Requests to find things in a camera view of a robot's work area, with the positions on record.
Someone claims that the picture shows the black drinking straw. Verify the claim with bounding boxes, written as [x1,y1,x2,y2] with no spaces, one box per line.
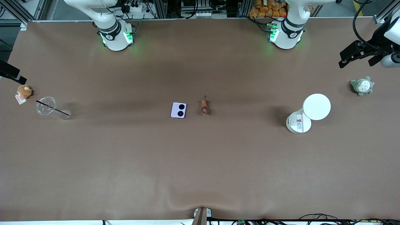
[36,100,70,117]

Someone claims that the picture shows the black floor cables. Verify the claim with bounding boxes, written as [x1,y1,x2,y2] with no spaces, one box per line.
[209,213,400,225]

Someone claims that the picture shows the brown lion statue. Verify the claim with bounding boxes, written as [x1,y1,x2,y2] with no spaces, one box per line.
[201,96,211,115]

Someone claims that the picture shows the grey green plush toy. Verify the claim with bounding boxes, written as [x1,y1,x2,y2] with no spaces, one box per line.
[350,76,375,97]

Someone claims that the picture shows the lilac flip phone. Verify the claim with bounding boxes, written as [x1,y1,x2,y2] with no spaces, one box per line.
[171,102,187,119]

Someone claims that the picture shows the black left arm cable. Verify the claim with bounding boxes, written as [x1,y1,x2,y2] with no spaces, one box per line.
[352,0,391,52]

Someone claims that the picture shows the orange snack bags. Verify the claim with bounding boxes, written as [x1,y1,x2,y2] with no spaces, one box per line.
[249,0,313,18]

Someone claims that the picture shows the clear plastic cup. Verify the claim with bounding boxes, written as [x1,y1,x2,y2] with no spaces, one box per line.
[35,96,71,121]

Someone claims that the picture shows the white round desk lamp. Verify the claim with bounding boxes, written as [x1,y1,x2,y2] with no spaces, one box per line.
[286,93,331,134]

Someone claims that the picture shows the brown plush toy with tag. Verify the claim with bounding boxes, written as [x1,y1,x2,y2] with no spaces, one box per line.
[15,85,33,105]

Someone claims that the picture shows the camera mount post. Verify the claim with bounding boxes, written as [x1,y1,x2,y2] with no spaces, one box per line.
[192,207,212,225]

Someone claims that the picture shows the aluminium frame profile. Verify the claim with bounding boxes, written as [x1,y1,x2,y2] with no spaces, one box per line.
[0,0,47,31]
[373,0,400,24]

